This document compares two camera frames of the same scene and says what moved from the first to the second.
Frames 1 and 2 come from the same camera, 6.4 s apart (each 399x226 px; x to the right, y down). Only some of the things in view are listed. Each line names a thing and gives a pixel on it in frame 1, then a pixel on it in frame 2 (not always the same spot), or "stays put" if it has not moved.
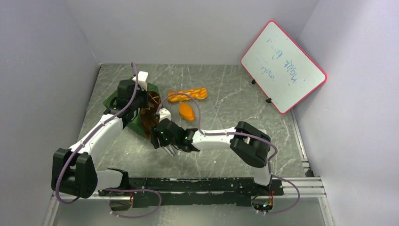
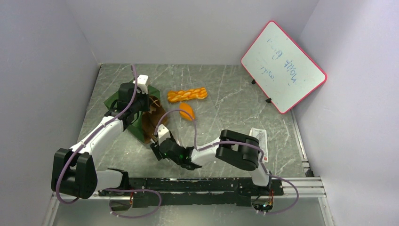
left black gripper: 145,95 stays put
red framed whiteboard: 282,69 stays put
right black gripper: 160,139 → 157,149
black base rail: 187,190 stays put
